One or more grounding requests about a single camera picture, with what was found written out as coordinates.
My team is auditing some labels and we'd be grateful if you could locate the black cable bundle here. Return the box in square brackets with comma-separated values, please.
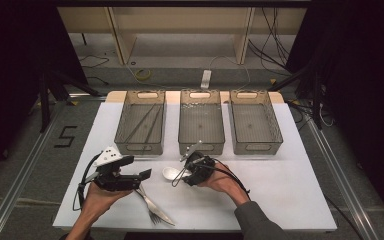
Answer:
[248, 7, 293, 76]

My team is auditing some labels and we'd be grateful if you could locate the metal chopstick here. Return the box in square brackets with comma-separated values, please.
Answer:
[124, 103, 158, 144]
[141, 105, 164, 156]

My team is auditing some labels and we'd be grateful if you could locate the metal table knife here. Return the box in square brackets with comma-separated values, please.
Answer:
[138, 184, 177, 227]

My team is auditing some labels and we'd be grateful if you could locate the yellow-green cable coil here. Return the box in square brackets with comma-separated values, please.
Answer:
[135, 68, 152, 82]

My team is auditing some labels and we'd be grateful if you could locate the white power strip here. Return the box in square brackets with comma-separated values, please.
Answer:
[200, 69, 212, 90]

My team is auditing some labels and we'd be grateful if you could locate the clear grey plastic bin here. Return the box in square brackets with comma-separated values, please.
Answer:
[113, 89, 166, 156]
[177, 89, 226, 156]
[229, 89, 284, 156]

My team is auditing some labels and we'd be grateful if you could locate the person's right hand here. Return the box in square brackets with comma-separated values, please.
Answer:
[199, 162, 250, 205]

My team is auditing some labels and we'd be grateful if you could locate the white floor cable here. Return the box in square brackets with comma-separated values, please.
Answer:
[209, 54, 252, 90]

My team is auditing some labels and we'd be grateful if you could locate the person's left hand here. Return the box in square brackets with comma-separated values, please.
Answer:
[80, 169, 136, 218]

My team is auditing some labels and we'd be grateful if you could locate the white ceramic spoon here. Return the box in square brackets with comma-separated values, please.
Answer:
[162, 166, 193, 182]

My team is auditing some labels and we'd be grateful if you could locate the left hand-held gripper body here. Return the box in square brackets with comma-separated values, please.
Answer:
[92, 146, 144, 193]

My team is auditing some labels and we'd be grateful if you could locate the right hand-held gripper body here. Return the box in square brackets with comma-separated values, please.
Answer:
[179, 139, 218, 188]

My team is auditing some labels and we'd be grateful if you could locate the metal fork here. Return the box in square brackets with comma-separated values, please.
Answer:
[135, 186, 164, 225]

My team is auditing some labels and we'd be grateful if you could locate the light wooden shelf unit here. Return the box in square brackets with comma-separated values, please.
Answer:
[57, 6, 308, 66]

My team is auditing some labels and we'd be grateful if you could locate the thin black floor cable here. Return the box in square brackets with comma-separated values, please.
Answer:
[78, 54, 110, 69]

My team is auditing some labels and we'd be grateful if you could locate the black metal stand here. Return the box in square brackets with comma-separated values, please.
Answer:
[268, 63, 324, 130]
[38, 68, 101, 134]

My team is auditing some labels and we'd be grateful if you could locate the aluminium floor rail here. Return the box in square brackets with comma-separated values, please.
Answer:
[304, 114, 379, 240]
[0, 99, 68, 240]

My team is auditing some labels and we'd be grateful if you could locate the white table sheet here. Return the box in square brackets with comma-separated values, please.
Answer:
[52, 100, 338, 232]

